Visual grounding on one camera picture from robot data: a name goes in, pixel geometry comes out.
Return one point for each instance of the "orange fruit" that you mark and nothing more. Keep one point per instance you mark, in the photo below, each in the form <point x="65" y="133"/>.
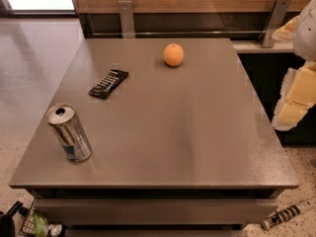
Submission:
<point x="173" y="54"/>

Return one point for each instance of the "silver blue redbull can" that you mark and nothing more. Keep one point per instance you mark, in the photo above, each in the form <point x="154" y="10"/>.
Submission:
<point x="65" y="123"/>

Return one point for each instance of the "right metal bracket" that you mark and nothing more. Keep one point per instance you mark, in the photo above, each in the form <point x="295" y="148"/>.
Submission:
<point x="274" y="21"/>

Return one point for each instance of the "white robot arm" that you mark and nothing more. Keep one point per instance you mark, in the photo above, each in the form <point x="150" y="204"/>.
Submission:
<point x="304" y="38"/>

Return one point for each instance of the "metal bracket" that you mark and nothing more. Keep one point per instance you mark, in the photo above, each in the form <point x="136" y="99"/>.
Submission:
<point x="126" y="19"/>
<point x="274" y="21"/>

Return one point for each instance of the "grey table drawer front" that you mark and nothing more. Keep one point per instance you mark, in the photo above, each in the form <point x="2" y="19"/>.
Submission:
<point x="151" y="211"/>

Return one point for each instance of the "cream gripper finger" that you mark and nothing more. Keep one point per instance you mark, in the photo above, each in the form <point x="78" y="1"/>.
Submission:
<point x="286" y="32"/>
<point x="297" y="97"/>

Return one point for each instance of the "left metal bracket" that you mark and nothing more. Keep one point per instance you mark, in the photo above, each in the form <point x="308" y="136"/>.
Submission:
<point x="126" y="19"/>

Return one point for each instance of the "black object on floor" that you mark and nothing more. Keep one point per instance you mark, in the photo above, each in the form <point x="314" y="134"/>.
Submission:
<point x="7" y="225"/>

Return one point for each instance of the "black white striped tool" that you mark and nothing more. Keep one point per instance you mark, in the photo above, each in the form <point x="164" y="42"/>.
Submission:
<point x="279" y="217"/>

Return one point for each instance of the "black snack bar wrapper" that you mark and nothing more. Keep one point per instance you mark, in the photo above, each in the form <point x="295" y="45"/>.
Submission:
<point x="104" y="88"/>

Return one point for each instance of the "wire basket with green item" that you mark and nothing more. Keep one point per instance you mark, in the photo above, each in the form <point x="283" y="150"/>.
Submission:
<point x="36" y="225"/>

